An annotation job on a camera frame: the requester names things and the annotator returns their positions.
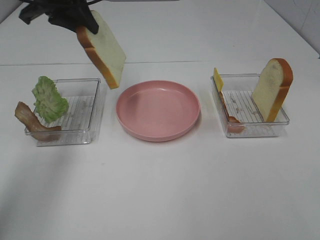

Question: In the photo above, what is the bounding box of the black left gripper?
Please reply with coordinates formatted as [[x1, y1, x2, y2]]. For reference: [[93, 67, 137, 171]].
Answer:
[[19, 0, 99, 34]]

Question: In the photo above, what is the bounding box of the bread slice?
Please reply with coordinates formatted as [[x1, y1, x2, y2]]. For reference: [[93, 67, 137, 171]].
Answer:
[[76, 10, 126, 89], [251, 58, 294, 122]]

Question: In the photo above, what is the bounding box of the green lettuce leaf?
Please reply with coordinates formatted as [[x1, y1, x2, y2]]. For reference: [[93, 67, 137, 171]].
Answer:
[[32, 76, 69, 123]]

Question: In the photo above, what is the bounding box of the brown bacon strip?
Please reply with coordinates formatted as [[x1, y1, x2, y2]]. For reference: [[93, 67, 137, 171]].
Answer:
[[14, 101, 62, 142]]

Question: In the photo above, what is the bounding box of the yellow cheese slice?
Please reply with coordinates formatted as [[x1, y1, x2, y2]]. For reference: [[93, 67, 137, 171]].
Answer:
[[213, 67, 224, 93]]

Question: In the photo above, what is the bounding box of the pink bacon strip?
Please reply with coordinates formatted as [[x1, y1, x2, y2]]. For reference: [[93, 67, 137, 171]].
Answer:
[[219, 91, 245, 134]]

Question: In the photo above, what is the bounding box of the left clear plastic tray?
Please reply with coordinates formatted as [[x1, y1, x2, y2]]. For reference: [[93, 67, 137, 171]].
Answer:
[[24, 78, 106, 147]]

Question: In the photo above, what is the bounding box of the clear plastic tray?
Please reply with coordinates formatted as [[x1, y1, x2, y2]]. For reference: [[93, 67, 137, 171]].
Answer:
[[211, 73, 290, 138], [24, 78, 106, 147]]

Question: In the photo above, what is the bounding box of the pink round plate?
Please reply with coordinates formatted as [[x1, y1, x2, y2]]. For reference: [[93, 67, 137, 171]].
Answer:
[[116, 80, 201, 142]]

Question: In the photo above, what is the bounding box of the right clear plastic tray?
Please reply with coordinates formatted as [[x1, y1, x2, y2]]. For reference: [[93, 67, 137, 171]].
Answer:
[[211, 73, 290, 138]]

